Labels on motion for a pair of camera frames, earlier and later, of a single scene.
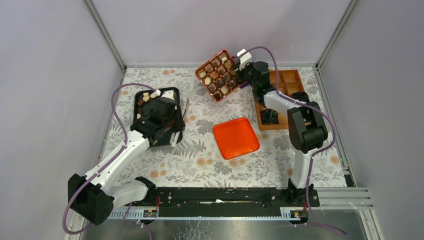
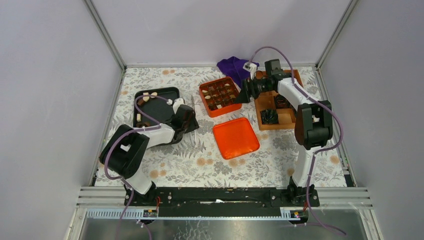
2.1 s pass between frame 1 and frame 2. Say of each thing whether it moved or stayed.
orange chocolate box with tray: moved
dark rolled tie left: stayed
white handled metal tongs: moved
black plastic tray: stayed
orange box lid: stayed
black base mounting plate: stayed
